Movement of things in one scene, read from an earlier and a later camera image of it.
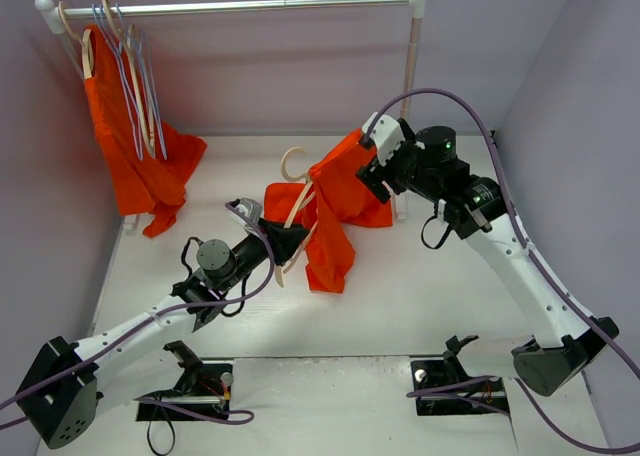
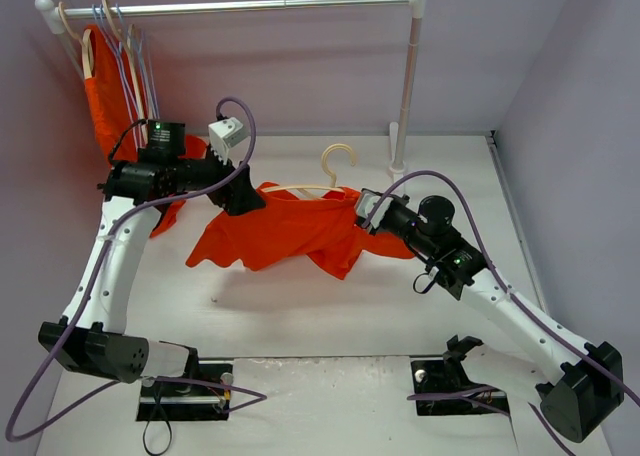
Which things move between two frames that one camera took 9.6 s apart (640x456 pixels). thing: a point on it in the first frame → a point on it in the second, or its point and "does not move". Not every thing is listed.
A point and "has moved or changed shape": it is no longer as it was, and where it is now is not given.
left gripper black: x=273 y=238 → x=226 y=187
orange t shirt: x=326 y=208 has moved or changed shape
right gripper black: x=376 y=177 → x=373 y=211
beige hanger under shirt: x=87 y=42 does not move
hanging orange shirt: x=148 y=162 does not move
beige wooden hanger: x=305 y=198 → x=317 y=191
